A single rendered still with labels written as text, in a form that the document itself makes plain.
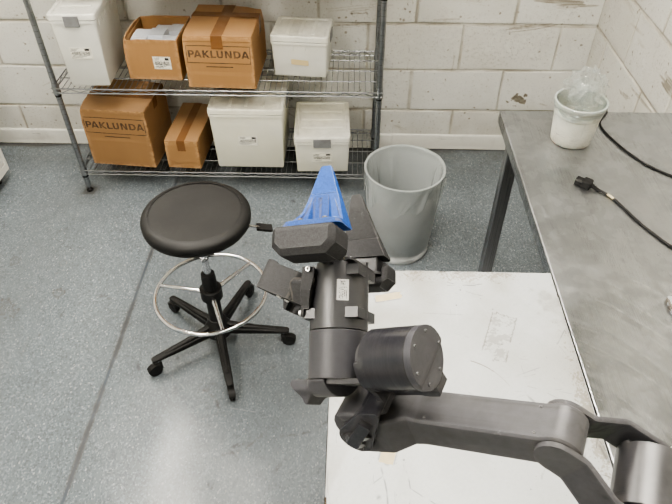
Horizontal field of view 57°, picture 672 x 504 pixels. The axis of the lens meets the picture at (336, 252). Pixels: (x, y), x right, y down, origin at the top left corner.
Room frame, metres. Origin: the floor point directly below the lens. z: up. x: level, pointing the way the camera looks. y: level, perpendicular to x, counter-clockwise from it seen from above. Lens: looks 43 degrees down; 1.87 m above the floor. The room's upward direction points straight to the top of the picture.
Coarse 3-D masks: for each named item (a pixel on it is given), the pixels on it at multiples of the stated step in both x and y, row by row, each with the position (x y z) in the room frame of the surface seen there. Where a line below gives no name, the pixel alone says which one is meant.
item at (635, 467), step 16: (624, 448) 0.27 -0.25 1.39; (640, 448) 0.27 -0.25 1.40; (656, 448) 0.26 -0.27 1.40; (624, 464) 0.26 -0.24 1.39; (640, 464) 0.25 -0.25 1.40; (656, 464) 0.25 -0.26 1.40; (624, 480) 0.24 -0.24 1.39; (640, 480) 0.24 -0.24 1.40; (656, 480) 0.24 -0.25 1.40; (624, 496) 0.23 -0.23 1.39; (640, 496) 0.22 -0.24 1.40; (656, 496) 0.22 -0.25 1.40
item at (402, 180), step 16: (400, 144) 2.21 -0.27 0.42; (384, 160) 2.17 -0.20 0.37; (400, 160) 2.19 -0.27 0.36; (416, 160) 2.18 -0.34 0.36; (432, 160) 2.13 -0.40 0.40; (368, 176) 1.98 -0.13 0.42; (384, 176) 2.16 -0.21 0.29; (400, 176) 2.18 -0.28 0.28; (416, 176) 2.17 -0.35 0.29; (432, 176) 2.11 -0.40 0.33; (368, 192) 1.97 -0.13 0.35; (384, 192) 1.91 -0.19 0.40; (400, 192) 1.89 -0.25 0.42; (416, 192) 1.89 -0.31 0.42; (432, 192) 1.92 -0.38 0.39; (384, 208) 1.91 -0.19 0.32; (400, 208) 1.89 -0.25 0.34; (416, 208) 1.89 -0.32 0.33
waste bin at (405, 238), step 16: (368, 160) 2.10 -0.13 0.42; (368, 208) 2.01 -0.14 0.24; (432, 208) 1.95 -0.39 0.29; (384, 224) 1.92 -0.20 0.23; (400, 224) 1.90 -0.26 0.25; (416, 224) 1.91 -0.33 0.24; (432, 224) 1.99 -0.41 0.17; (384, 240) 1.93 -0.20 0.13; (400, 240) 1.91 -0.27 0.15; (416, 240) 1.92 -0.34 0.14; (400, 256) 1.92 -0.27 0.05; (416, 256) 1.94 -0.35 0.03
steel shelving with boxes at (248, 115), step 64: (64, 0) 2.58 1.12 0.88; (384, 0) 2.40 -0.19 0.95; (128, 64) 2.51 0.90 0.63; (192, 64) 2.44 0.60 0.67; (256, 64) 2.49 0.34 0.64; (320, 64) 2.52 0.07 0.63; (128, 128) 2.46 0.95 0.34; (192, 128) 2.56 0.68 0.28; (256, 128) 2.44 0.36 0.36; (320, 128) 2.49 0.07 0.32
